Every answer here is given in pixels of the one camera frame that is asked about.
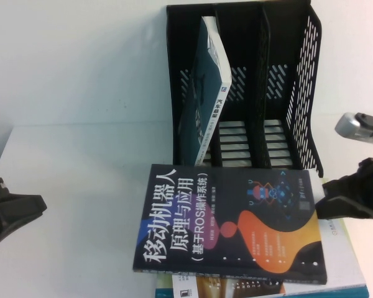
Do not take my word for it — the dark mobile robot book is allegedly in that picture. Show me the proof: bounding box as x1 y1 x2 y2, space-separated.
131 163 328 286

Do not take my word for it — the teal and white car book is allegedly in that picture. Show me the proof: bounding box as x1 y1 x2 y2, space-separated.
177 16 233 167

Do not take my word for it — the white self-driving book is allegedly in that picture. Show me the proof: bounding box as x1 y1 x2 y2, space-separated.
171 169 368 295

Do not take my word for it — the pale green book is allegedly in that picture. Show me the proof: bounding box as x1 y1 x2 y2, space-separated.
154 176 371 298

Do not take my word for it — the black plastic book stand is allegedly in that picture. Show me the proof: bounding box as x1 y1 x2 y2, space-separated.
165 2 325 179

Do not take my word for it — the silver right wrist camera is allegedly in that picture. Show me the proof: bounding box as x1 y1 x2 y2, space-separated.
334 112 373 147

